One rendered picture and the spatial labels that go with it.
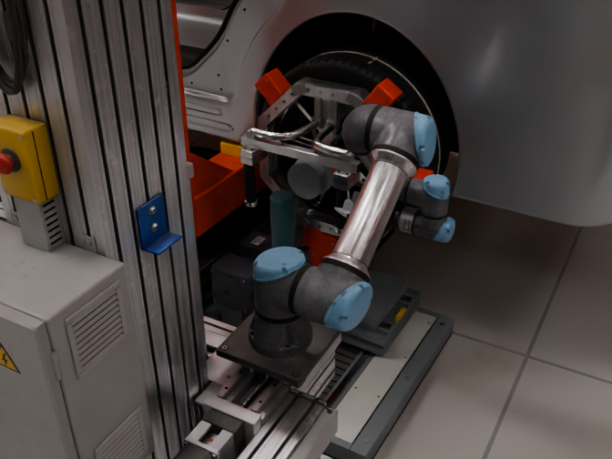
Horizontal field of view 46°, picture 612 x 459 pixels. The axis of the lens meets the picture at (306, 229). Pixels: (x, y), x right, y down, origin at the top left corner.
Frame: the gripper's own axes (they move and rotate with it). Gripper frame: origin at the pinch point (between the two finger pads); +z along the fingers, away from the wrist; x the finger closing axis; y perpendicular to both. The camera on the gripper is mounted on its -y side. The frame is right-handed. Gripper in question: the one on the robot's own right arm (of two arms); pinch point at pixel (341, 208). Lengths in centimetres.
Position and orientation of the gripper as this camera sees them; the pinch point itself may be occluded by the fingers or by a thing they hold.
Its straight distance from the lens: 221.0
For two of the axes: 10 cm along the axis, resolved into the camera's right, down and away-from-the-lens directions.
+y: 0.0, -8.6, -5.2
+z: -8.7, -2.6, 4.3
